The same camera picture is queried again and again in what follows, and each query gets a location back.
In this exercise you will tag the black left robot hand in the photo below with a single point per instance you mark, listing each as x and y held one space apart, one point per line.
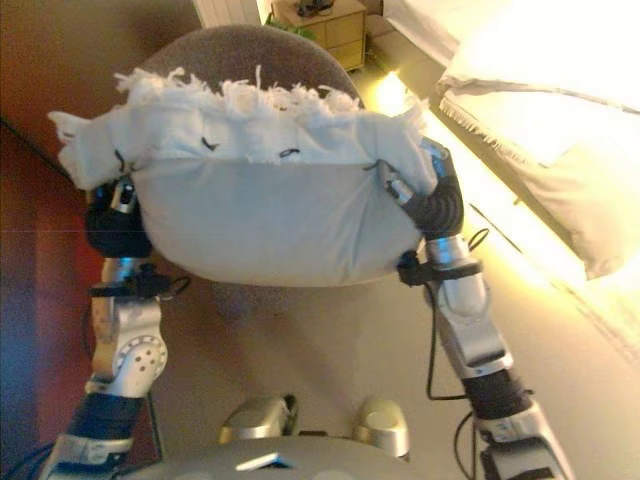
112 230

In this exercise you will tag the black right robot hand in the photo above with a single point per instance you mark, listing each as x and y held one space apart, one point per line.
442 207

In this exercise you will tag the white fringed square cushion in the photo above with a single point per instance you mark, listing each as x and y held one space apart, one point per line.
270 220

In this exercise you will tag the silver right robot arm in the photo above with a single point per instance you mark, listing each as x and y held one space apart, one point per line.
475 330

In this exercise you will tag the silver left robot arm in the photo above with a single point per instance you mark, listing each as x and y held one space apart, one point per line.
130 350

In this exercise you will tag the cream fringed throw blanket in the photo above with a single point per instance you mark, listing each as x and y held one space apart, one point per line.
590 200

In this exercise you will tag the bed with white sheets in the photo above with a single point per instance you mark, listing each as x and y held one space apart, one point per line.
430 30

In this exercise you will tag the light wooden nightstand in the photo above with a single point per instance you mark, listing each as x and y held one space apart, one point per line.
335 35

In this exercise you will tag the grey fabric tub armchair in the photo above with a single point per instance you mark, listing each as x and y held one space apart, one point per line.
240 52

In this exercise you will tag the silver right robot foot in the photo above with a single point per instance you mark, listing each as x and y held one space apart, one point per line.
382 425

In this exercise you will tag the silver robot foot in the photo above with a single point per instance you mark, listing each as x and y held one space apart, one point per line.
382 425
255 420

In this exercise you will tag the green leafy plant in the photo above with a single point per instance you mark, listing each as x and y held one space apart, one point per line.
292 27

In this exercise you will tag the silver left robot foot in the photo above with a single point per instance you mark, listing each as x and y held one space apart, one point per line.
255 420

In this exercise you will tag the white-shade black-stem table lamp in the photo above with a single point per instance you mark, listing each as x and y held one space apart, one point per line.
312 6

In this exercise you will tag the white pleated curtain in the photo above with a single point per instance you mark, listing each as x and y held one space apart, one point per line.
225 12

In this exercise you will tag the silver robot torso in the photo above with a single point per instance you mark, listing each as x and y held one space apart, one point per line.
260 460

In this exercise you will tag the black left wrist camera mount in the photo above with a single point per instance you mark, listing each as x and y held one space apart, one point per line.
145 282

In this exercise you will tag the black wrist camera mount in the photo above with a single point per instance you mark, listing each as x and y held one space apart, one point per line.
435 272
145 282

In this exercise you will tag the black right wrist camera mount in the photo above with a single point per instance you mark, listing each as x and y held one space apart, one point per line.
435 272

